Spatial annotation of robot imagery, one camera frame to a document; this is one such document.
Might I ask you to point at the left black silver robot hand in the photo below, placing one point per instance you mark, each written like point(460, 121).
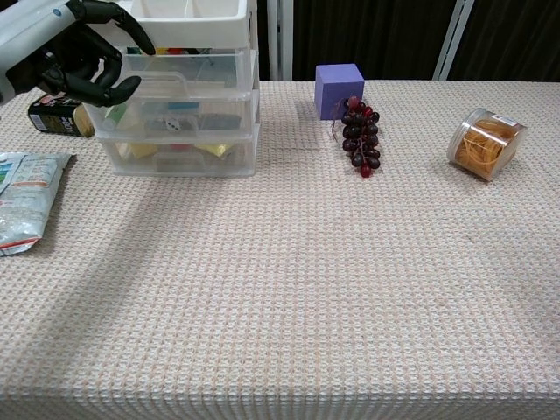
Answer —
point(74, 57)

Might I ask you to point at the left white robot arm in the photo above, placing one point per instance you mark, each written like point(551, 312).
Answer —
point(5, 89)

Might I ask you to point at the clear plastic drawer with dice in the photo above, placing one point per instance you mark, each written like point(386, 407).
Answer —
point(140, 131)

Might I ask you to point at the white plastic drawer cabinet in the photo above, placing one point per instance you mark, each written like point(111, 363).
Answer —
point(197, 30)

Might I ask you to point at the clear plastic drawer, yellow blocks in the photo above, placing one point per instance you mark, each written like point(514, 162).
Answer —
point(245, 162)

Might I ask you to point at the small green item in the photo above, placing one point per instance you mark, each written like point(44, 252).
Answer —
point(133, 50)

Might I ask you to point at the black snack box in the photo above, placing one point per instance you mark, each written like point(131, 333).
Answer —
point(52, 120)

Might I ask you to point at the green white carton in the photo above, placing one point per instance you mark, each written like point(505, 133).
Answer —
point(117, 117)

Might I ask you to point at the small red item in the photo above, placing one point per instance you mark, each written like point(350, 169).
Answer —
point(176, 51)

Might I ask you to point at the yellow block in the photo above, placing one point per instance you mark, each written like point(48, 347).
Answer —
point(213, 149)
point(144, 151)

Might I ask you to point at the white dice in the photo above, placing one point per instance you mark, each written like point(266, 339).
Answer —
point(171, 124)

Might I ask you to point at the flat blue item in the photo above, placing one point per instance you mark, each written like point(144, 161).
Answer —
point(183, 106)

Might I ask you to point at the small red block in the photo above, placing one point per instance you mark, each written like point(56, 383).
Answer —
point(180, 148)

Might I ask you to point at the dark grey sponge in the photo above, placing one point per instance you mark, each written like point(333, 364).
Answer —
point(221, 121)

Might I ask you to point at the black curtain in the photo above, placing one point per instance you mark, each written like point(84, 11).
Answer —
point(262, 39)
point(372, 30)
point(512, 39)

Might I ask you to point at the purple cube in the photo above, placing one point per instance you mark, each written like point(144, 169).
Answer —
point(339, 89)

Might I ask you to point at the dark red grape bunch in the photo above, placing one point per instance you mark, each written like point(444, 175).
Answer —
point(361, 135)

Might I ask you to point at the beige woven tablecloth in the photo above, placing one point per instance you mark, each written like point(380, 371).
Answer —
point(280, 284)

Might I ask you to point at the orange wrapped snack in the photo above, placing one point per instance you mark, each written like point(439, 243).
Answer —
point(481, 144)

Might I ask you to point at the white frame post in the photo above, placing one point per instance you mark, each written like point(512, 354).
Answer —
point(280, 39)
point(448, 39)

